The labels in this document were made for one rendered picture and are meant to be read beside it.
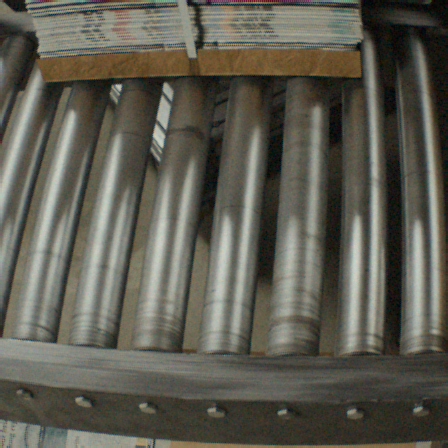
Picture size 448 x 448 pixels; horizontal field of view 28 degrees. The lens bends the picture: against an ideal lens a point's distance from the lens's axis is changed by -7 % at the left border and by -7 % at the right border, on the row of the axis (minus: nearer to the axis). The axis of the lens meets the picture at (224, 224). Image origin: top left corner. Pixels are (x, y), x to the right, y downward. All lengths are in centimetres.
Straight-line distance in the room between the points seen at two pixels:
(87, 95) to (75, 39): 8
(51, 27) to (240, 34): 22
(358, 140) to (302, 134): 6
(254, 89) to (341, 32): 13
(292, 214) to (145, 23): 27
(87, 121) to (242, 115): 18
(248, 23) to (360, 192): 22
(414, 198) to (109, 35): 38
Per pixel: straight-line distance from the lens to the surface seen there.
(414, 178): 96
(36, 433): 176
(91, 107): 107
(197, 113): 103
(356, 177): 96
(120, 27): 102
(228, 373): 85
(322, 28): 100
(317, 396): 83
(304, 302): 88
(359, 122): 101
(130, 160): 101
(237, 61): 104
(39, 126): 108
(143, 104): 106
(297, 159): 98
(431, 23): 114
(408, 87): 105
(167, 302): 90
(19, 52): 119
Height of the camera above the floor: 156
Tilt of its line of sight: 54 degrees down
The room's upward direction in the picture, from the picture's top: 11 degrees counter-clockwise
